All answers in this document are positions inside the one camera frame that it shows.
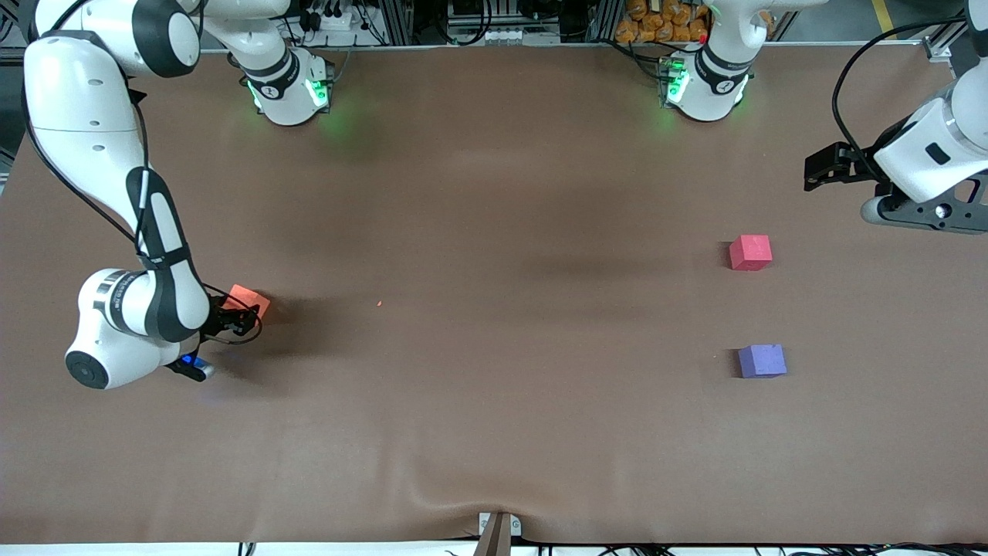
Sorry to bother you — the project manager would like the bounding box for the orange foam block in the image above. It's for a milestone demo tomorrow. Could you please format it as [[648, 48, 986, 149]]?
[[224, 284, 272, 321]]

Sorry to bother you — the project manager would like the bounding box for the red foam block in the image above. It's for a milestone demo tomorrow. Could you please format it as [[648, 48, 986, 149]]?
[[729, 234, 773, 272]]

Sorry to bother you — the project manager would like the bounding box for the purple foam block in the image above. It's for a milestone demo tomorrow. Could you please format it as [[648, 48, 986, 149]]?
[[737, 344, 788, 379]]

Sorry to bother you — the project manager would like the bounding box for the pile of orange bags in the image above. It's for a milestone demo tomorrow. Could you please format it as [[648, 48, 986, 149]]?
[[615, 0, 711, 44]]

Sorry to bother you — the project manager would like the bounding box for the white power strip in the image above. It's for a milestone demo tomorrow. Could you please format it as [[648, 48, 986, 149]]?
[[307, 9, 357, 33]]

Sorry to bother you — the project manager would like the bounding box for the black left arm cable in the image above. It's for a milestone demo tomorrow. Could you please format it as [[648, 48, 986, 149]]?
[[832, 17, 969, 186]]

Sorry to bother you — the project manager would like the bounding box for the metal table edge bracket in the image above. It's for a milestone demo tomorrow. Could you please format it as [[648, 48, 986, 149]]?
[[478, 512, 523, 538]]

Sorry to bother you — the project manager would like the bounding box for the brown bar in bracket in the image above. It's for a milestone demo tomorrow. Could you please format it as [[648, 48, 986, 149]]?
[[472, 514, 513, 556]]

